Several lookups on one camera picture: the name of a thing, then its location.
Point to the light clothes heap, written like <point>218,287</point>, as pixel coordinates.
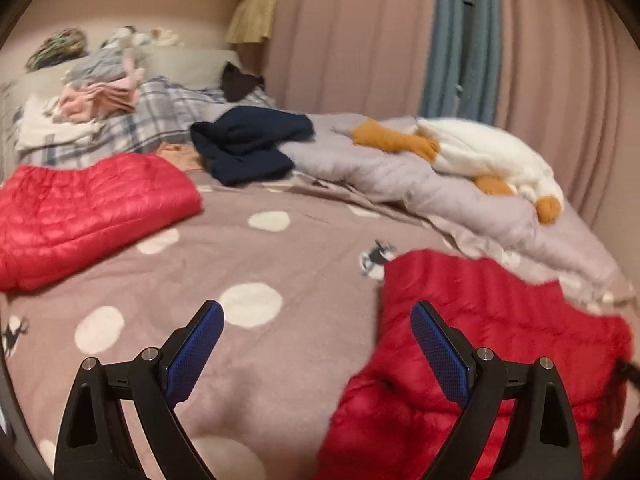
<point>140,37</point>

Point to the plaid blanket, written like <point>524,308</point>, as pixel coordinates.
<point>150,120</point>

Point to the grey garment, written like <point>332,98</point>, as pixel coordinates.
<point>100,65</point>

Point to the grey pillow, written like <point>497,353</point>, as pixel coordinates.
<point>190,65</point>

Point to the pink clothes pile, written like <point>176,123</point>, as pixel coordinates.
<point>95,100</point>

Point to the lilac duvet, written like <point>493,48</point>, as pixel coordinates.
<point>400,180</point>

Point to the dotted mauve bed sheet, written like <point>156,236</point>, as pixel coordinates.
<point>280,260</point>

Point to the blue curtain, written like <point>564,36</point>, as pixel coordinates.
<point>460,35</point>

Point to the black garment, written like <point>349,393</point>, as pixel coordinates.
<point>237,85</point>

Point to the white duck plush toy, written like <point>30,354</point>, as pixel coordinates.
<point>480,155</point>

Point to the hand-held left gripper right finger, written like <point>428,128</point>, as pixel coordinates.
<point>442,355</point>

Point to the yellow pleated skirt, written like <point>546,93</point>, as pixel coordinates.
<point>252,17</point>

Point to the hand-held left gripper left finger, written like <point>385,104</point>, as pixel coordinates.
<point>195,355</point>

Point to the pink curtain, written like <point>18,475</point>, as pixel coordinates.
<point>350,35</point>

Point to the red down jacket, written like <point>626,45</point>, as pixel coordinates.
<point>85,210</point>
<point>500,310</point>

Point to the white cloth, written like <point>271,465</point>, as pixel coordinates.
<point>45,130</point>

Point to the green patterned cloth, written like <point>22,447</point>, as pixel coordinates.
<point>57,47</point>

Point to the navy blue garment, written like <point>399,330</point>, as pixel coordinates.
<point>250,140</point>

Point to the peach cloth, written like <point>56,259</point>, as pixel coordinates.
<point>180,157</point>

